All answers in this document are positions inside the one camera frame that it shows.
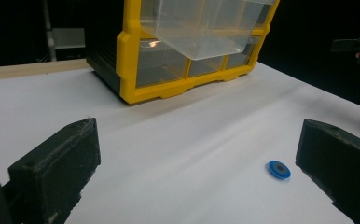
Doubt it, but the blue round washer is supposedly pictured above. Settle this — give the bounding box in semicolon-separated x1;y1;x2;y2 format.
267;160;292;180

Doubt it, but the clear plastic drawer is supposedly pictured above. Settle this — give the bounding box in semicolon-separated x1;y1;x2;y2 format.
140;0;277;62

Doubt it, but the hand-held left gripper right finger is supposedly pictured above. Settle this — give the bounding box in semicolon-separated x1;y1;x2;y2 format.
295;119;360;224

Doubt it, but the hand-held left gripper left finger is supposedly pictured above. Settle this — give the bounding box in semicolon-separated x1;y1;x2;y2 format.
7;117;102;224

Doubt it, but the yellow drawer organizer cabinet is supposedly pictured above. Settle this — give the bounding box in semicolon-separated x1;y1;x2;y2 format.
85;0;281;105

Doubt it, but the metal stand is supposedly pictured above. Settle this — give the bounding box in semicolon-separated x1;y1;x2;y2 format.
41;0;87;63

